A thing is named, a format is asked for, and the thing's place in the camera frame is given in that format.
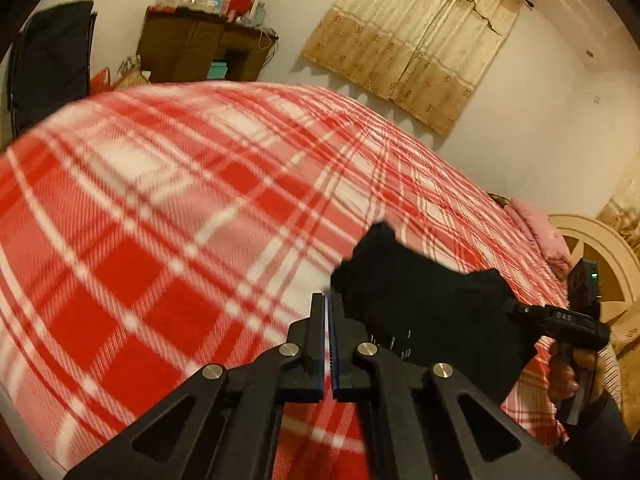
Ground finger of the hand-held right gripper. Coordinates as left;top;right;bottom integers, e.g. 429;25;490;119
504;299;548;322

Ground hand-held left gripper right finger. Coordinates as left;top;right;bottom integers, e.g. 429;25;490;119
330;294;581;480

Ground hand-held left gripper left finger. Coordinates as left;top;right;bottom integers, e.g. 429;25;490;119
65;292;332;480

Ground black pants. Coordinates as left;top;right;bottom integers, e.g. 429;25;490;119
330;220;541;406

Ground person's right forearm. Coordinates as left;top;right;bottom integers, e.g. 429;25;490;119
560;392;638;480

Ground person's right hand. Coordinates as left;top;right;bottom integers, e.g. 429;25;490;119
547;340;598;404

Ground beige patterned cloth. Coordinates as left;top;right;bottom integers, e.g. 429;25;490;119
597;317;640;411

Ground cream bed headboard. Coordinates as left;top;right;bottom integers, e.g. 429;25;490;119
547;212;640;321

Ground pink pillow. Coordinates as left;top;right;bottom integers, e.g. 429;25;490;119
505;197;573;273

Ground beige patterned curtain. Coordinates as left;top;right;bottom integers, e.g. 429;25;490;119
595;160;640;256
392;0;522;137
300;0;458;101

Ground red white plaid blanket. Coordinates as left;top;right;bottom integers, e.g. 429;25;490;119
0;80;576;480

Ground brown wooden dresser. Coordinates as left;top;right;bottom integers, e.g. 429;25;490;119
136;6;278;83

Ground black chair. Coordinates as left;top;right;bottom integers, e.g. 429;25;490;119
7;0;98;136

